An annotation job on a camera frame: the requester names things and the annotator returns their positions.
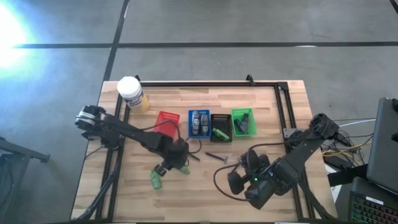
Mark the dark travel-size tube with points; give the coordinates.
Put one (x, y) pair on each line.
(245, 119)
(239, 127)

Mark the black plastic basket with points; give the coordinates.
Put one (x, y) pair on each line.
(221, 122)

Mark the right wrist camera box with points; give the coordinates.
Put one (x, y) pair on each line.
(259, 194)

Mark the yellow wipes canister white lid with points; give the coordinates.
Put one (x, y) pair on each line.
(130, 88)

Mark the black backlit keyboard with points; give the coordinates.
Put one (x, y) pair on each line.
(373, 211)

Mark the green plastic basket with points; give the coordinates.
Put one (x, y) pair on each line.
(252, 119)

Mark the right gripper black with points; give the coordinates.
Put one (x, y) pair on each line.
(264, 169)

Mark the green travel-size bottle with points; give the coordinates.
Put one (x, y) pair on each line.
(156, 182)
(221, 134)
(185, 170)

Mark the red plastic basket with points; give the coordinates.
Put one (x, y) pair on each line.
(164, 130)

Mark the grey metal mounting plate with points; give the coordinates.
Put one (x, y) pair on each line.
(287, 133)

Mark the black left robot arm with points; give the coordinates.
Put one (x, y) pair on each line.
(130, 132)

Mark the grey travel deodorant stick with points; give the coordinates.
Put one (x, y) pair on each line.
(195, 123)
(204, 124)

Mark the grey metal stand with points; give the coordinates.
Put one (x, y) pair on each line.
(18, 150)

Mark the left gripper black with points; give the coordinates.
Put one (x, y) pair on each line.
(172, 152)

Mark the black aluminium rig frame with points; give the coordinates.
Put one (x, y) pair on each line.
(202, 84)

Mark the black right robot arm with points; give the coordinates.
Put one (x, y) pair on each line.
(304, 146)

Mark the blue plastic basket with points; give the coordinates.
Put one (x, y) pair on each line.
(189, 124)

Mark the black frame clamp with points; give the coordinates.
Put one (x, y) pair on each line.
(249, 79)
(137, 77)

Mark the black power adapter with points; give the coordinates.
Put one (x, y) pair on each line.
(333, 161)
(343, 139)

